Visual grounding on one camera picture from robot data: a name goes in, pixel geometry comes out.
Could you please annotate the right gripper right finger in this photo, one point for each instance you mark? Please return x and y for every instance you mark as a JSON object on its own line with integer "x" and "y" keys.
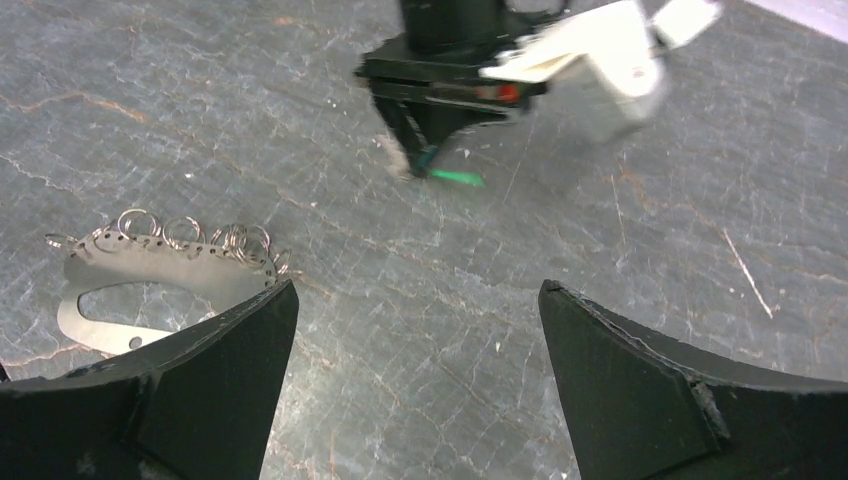
{"x": 642, "y": 405}

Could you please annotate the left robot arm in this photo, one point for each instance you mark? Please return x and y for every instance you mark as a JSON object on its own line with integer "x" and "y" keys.
{"x": 435, "y": 26}

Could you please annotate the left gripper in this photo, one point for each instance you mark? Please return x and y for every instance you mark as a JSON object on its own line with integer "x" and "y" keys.
{"x": 448, "y": 91}

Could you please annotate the key with green tag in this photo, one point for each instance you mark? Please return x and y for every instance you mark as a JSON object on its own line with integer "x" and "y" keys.
{"x": 450, "y": 173}

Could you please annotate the metal key organizer plate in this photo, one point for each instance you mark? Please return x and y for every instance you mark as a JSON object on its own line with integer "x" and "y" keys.
{"x": 227, "y": 268}

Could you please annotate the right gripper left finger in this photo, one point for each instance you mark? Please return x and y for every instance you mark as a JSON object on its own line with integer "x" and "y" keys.
{"x": 198, "y": 404}

